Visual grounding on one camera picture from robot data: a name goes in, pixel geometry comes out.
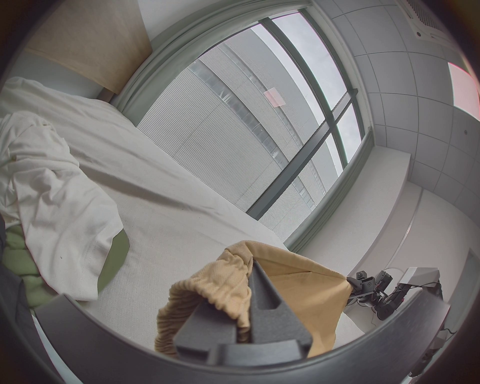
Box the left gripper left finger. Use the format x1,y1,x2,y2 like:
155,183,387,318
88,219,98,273
173,300,244,366

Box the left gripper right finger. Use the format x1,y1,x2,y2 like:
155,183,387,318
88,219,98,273
244,260,314,366

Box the tan shorts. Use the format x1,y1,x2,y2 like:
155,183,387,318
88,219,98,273
155,240,353,359

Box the bed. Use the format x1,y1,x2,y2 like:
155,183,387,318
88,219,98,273
0,0,366,384

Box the green garment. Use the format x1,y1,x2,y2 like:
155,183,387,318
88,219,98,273
4,225,130,310

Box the black garment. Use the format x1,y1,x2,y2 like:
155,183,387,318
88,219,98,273
0,217,34,338

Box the window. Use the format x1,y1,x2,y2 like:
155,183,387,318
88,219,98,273
137,7,366,244

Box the cream white garment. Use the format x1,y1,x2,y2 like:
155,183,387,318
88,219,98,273
0,110,124,302

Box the ceiling light panel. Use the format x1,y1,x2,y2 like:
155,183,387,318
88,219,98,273
447,62,480,121

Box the grey-green curtain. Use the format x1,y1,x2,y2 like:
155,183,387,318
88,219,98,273
112,0,314,124

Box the white ceiling air conditioner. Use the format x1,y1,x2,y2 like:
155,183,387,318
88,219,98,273
397,0,451,40

